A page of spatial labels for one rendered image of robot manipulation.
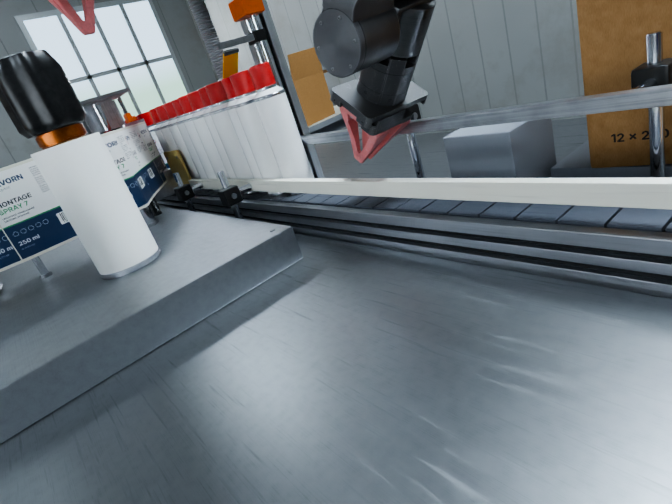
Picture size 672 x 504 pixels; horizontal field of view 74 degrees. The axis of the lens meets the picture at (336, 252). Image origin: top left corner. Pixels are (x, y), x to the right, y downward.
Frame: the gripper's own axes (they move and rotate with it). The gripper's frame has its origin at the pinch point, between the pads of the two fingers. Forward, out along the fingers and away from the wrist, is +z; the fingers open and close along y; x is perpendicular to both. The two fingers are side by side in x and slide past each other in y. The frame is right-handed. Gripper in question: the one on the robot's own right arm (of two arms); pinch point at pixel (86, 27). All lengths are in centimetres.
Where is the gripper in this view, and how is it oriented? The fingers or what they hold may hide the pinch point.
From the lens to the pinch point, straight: 73.8
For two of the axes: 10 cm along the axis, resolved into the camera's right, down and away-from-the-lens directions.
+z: 2.9, 8.8, 3.7
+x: 7.1, -4.5, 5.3
